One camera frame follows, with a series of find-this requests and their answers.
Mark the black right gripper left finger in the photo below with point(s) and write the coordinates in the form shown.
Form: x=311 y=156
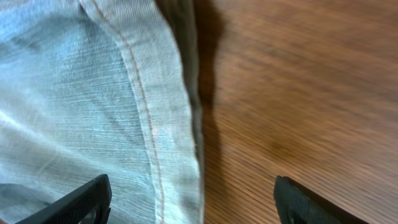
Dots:
x=88 y=204

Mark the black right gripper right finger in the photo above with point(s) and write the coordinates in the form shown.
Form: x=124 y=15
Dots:
x=297 y=204

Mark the light blue denim shorts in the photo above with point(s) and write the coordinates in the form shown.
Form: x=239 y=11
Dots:
x=91 y=87

